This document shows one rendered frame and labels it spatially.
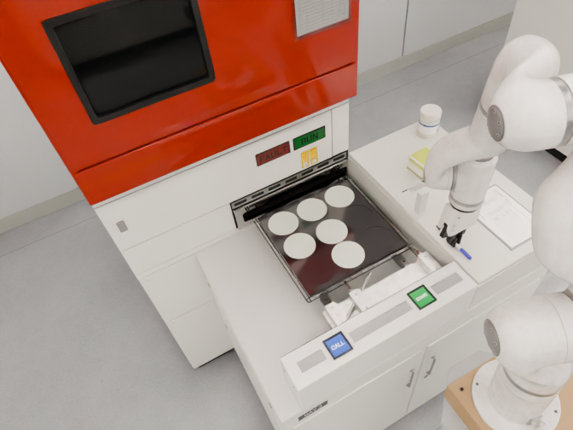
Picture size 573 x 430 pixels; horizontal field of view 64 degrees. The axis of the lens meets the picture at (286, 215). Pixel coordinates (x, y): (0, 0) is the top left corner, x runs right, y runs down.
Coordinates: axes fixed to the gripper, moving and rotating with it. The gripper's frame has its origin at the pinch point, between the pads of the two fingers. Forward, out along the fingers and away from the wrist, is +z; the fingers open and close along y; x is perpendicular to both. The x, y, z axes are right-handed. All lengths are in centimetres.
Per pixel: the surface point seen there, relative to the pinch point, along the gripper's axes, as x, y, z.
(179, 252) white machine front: -49, 69, 13
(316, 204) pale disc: -39.0, 21.9, 8.7
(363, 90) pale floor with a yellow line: -189, -105, 98
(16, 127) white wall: -197, 116, 36
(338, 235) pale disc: -23.8, 23.2, 8.6
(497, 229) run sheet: 3.4, -13.4, 1.9
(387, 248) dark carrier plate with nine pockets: -11.7, 13.2, 8.8
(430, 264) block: -0.3, 6.7, 8.0
